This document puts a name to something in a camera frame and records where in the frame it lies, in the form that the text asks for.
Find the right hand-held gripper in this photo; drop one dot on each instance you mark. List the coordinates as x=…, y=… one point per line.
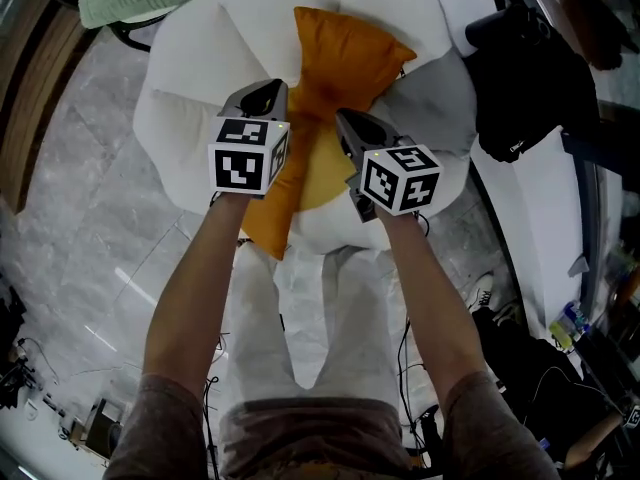
x=400, y=178

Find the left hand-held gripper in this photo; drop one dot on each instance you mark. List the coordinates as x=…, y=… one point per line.
x=237, y=165

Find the orange cushion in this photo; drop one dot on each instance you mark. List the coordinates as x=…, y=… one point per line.
x=345, y=53
x=272, y=213

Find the yellow cushion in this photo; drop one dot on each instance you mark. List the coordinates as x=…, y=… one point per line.
x=325, y=173

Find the grey cushion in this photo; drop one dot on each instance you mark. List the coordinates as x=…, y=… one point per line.
x=430, y=98

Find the white puffy sofa with backrest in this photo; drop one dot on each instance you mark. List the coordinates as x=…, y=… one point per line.
x=200, y=58

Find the person's right forearm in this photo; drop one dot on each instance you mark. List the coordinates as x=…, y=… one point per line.
x=430, y=298

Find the another person's forearm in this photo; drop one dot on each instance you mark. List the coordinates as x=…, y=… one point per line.
x=595, y=440

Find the person's left forearm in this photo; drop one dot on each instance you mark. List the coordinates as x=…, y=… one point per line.
x=195, y=298

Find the white side table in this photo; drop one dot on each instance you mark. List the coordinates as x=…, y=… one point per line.
x=540, y=218

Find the black garment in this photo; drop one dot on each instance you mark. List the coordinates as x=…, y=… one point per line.
x=530, y=93

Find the person's white trousers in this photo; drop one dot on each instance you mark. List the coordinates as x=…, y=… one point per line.
x=310, y=308

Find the wooden cabinet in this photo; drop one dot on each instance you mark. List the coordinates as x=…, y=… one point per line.
x=35, y=98

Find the yellow-green bottle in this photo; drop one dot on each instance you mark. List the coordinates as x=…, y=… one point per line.
x=562, y=335

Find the person's brown shirt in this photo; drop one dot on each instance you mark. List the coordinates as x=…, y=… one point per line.
x=310, y=438

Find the cardboard box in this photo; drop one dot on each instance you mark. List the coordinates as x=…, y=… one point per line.
x=102, y=425

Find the black stool frame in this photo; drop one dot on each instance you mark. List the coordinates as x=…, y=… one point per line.
x=127, y=35

